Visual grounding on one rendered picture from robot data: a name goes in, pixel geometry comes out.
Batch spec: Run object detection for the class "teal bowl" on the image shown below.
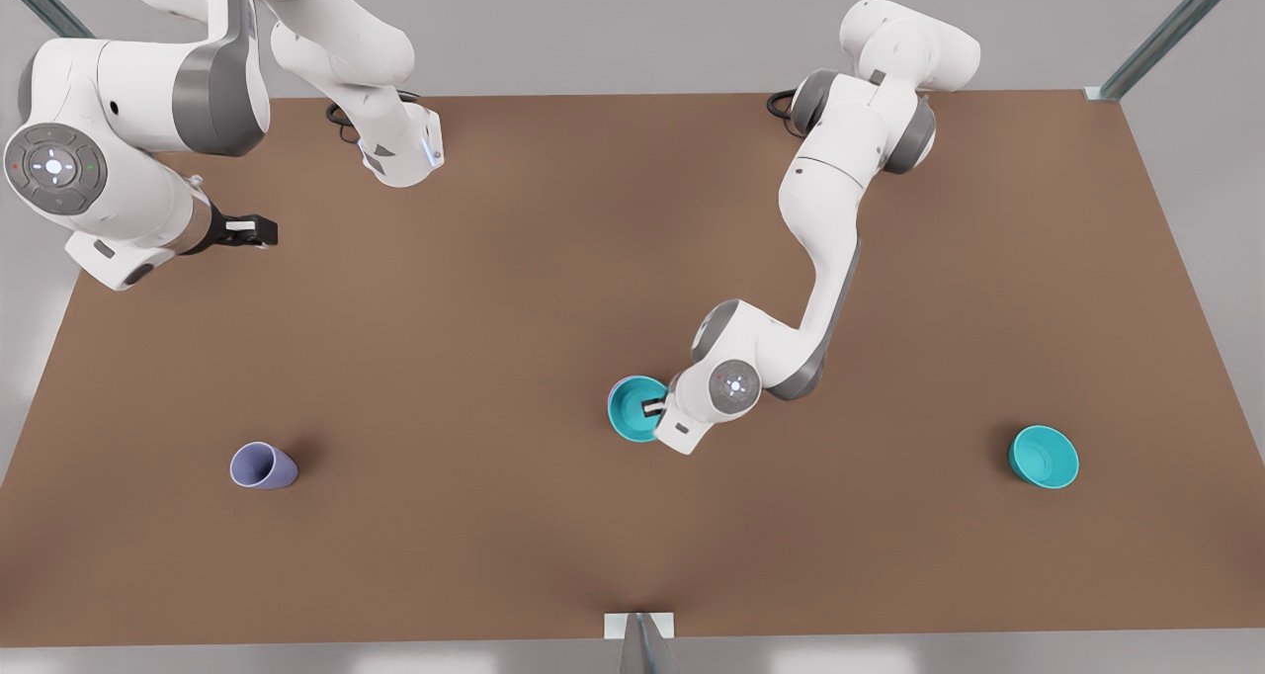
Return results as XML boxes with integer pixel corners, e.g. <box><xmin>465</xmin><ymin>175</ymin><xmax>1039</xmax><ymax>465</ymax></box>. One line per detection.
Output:
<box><xmin>1007</xmin><ymin>424</ymin><xmax>1081</xmax><ymax>490</ymax></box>
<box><xmin>607</xmin><ymin>376</ymin><xmax>673</xmax><ymax>445</ymax></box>

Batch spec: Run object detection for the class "lavender cup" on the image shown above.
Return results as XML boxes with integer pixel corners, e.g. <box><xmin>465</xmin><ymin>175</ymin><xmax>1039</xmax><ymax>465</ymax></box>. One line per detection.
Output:
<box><xmin>229</xmin><ymin>441</ymin><xmax>299</xmax><ymax>491</ymax></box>

